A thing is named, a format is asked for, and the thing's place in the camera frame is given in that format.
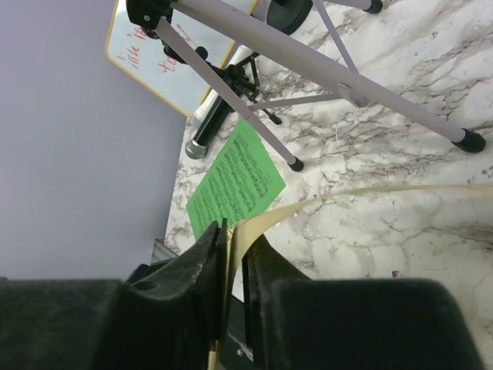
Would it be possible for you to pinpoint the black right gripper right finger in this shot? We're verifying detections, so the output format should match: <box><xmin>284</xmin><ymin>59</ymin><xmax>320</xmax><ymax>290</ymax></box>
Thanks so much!
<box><xmin>242</xmin><ymin>237</ymin><xmax>485</xmax><ymax>369</ymax></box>

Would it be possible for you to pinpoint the yellow sheet music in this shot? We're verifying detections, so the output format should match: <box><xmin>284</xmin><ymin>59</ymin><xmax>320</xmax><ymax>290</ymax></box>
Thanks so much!
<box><xmin>228</xmin><ymin>183</ymin><xmax>492</xmax><ymax>368</ymax></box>

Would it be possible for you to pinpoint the black round-base mic stand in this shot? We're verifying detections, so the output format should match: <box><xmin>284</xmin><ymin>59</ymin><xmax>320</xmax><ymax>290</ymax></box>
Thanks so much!
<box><xmin>267</xmin><ymin>0</ymin><xmax>313</xmax><ymax>35</ymax></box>

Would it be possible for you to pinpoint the yellow-framed whiteboard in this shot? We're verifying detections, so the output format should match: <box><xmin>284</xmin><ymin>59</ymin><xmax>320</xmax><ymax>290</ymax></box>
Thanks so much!
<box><xmin>106</xmin><ymin>1</ymin><xmax>235</xmax><ymax>117</ymax></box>

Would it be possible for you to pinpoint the black tripod mic stand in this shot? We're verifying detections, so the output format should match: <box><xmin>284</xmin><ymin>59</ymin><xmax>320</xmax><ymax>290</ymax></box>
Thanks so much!
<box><xmin>161</xmin><ymin>36</ymin><xmax>283</xmax><ymax>125</ymax></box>

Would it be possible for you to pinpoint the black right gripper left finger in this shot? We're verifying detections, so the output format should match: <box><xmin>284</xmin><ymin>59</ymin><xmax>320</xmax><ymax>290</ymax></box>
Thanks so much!
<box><xmin>1</xmin><ymin>222</ymin><xmax>227</xmax><ymax>369</ymax></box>

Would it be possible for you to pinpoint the white handheld microphone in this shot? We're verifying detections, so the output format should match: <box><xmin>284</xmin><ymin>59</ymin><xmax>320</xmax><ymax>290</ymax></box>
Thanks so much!
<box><xmin>191</xmin><ymin>44</ymin><xmax>257</xmax><ymax>130</ymax></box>

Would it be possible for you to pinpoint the green sheet music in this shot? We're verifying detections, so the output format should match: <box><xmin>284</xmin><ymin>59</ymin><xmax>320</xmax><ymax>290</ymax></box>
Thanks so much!
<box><xmin>186</xmin><ymin>119</ymin><xmax>286</xmax><ymax>239</ymax></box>

